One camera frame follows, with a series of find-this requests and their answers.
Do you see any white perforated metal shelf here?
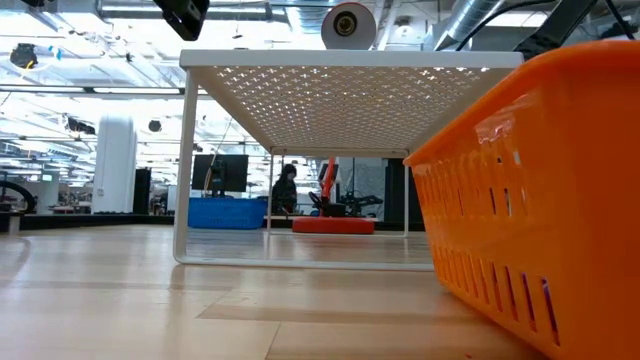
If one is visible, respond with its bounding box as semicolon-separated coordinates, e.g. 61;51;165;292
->
172;48;525;273

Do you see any black background monitor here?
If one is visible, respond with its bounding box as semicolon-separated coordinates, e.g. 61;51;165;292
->
191;153;250;198

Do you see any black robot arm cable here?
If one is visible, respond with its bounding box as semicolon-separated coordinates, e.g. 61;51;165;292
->
452;0;556;52

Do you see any black ceiling fixture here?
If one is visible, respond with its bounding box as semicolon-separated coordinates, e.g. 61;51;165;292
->
9;43;39;70

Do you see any person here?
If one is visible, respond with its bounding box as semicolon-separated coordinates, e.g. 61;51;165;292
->
271;163;300;216

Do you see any black floor speaker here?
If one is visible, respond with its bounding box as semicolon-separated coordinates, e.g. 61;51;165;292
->
132;168;152;215

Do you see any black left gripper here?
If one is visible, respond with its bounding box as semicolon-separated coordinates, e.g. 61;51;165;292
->
152;0;211;42

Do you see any orange plastic basket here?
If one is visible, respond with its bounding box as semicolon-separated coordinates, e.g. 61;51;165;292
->
403;39;640;360

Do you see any black background equipment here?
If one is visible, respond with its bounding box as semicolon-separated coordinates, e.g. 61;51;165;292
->
344;192;385;220

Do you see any white building column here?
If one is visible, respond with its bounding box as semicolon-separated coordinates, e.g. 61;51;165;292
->
91;113;138;215

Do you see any silver ventilation duct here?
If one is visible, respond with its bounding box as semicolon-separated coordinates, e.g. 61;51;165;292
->
433;0;506;51

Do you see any blue plastic basket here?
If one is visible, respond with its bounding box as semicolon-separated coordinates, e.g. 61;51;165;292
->
188;196;269;230

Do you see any white round camera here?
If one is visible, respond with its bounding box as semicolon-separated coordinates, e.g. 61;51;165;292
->
320;1;377;51

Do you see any dark cabinet panel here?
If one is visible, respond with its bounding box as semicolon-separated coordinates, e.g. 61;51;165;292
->
384;158;424;226

